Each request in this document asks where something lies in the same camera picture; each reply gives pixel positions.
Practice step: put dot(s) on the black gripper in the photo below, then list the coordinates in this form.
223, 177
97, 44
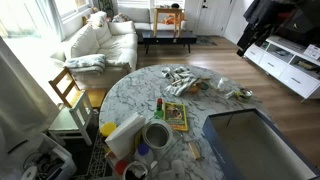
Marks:
266, 10

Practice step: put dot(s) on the large navy blue box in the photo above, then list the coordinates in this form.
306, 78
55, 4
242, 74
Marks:
253, 150

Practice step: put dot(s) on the white door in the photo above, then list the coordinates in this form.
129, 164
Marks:
213, 20

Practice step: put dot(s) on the black television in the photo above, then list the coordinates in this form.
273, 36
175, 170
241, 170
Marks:
306, 33

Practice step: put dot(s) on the grey doormat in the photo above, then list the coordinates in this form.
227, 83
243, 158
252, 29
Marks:
205, 41

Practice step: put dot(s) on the white paper sheet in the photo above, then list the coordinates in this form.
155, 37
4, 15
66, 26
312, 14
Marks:
312, 51

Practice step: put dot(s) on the white TV console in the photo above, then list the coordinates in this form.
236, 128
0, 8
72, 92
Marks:
293, 80

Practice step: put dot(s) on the small white bottle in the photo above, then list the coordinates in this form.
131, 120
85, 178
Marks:
222, 85

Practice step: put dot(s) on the white tube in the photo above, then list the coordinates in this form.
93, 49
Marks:
230, 95

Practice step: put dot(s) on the green round lid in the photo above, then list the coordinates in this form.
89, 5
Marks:
204, 85

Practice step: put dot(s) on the orange bowl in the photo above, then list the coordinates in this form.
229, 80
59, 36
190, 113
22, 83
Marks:
193, 89

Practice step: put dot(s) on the dark round item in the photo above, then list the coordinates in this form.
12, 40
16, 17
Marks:
175, 5

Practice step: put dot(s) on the orange item on sofa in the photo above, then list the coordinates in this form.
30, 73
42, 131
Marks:
171, 19

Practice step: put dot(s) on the striped grey white cloth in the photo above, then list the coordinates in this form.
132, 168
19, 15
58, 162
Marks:
181, 83

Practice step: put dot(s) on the black coffee table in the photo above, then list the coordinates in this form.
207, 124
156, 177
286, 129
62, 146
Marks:
166, 36

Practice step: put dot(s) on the light wooden stool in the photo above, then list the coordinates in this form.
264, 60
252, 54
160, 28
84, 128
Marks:
166, 10

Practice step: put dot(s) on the yellow picture book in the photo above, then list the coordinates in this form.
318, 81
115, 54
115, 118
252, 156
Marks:
175, 115

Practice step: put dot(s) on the white loveseat sofa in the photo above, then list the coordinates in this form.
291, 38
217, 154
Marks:
136, 15

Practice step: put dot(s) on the green bottle red cap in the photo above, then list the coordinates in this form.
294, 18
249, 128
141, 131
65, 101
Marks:
159, 111

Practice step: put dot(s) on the long wooden block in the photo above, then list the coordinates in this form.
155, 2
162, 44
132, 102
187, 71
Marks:
195, 150

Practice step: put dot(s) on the patterned grey pillow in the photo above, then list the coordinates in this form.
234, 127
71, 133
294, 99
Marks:
121, 18

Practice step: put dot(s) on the cream white sofa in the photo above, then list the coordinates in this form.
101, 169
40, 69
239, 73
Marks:
113, 46

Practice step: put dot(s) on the plant on black stand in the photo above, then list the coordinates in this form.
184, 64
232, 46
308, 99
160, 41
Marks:
106, 6

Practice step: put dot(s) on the floral cream pillow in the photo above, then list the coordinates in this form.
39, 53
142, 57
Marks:
97, 19

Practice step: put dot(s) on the blue capped plastic bottle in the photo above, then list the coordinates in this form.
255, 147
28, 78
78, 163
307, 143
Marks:
143, 150

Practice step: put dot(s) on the natural wooden chair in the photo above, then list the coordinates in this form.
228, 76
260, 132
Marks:
95, 96

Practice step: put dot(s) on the grey folded blanket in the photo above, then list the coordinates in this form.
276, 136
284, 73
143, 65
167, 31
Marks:
85, 63

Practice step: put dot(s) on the yellow round lid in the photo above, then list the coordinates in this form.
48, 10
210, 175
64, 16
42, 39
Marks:
108, 129

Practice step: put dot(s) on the white mug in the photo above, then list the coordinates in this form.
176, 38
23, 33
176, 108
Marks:
135, 175

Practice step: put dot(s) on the red round lid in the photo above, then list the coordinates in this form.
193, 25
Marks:
120, 167

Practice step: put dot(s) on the sheer white curtain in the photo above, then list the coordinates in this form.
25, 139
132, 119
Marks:
53, 16

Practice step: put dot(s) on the patterned dark rug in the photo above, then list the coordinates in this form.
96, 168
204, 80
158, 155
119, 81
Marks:
96, 163

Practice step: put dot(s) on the white painted chair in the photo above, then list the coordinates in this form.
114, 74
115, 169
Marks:
65, 123

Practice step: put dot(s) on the clear plastic storage bin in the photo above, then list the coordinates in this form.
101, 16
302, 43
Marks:
63, 156

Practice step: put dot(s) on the white heavy curtain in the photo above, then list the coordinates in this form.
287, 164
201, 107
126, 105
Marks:
23, 100

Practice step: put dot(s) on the white tape roll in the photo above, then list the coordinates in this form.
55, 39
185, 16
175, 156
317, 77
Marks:
24, 171

